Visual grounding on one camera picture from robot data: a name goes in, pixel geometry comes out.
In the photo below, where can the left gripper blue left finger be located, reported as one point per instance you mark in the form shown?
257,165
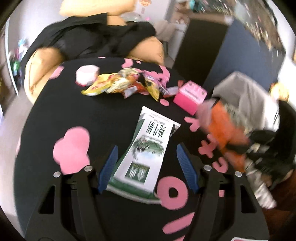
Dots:
106,171

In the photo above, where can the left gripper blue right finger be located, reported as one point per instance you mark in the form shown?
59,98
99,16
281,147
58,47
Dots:
188,170

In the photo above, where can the green white milk carton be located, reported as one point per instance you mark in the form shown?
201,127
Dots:
136,172

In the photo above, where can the orange snack bag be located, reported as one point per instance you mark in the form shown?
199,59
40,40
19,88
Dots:
231,140

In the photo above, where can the yellow wafer snack bag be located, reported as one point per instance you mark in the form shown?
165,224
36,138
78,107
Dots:
101,84

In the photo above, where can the red foil snack wrapper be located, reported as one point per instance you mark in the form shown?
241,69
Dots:
169,92

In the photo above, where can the orange snack wrapper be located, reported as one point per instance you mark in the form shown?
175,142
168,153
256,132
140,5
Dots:
127,81

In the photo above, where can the pink tissue box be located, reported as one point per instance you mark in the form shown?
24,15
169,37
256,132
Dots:
190,96

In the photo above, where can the pink chip snack bag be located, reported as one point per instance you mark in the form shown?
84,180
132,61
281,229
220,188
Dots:
154,86

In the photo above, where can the small pink white box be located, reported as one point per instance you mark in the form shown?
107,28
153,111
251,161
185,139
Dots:
86,75

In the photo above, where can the tan leather sofa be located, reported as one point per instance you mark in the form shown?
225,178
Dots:
45,62

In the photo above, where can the blue chair back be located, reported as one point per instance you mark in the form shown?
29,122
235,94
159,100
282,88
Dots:
240,51

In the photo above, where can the black clothing on sofa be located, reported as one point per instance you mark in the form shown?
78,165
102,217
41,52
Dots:
82,37

